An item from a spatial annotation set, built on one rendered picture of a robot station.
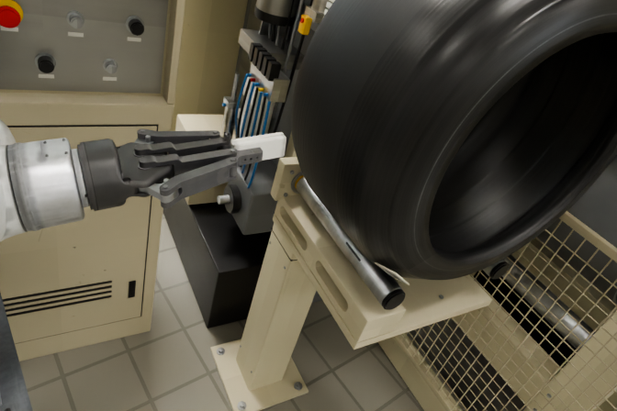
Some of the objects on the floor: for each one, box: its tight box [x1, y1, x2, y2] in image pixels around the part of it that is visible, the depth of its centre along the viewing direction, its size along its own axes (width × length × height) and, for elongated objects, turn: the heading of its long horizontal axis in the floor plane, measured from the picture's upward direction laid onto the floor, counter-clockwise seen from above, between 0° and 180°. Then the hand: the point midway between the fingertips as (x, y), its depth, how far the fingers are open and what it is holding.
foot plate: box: [210, 339, 309, 411], centre depth 158 cm, size 27×27×2 cm
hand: (258, 148), depth 57 cm, fingers closed
